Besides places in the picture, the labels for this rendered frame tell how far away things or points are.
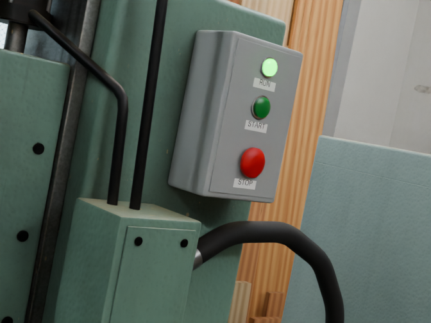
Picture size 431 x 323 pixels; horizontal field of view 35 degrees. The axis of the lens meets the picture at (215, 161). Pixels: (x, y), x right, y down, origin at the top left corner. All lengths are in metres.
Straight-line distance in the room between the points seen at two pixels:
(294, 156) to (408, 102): 0.76
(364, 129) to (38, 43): 2.34
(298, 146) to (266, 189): 1.81
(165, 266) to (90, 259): 0.07
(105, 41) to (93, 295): 0.23
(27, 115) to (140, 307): 0.20
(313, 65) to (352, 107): 0.42
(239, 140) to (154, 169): 0.09
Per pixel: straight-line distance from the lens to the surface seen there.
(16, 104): 0.65
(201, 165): 0.65
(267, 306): 2.45
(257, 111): 0.67
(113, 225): 0.58
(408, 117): 3.07
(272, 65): 0.67
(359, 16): 2.90
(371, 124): 3.00
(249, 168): 0.67
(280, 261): 2.53
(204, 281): 0.76
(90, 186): 0.65
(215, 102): 0.65
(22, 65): 0.65
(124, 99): 0.62
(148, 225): 0.59
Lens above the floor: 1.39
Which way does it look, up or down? 3 degrees down
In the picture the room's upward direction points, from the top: 11 degrees clockwise
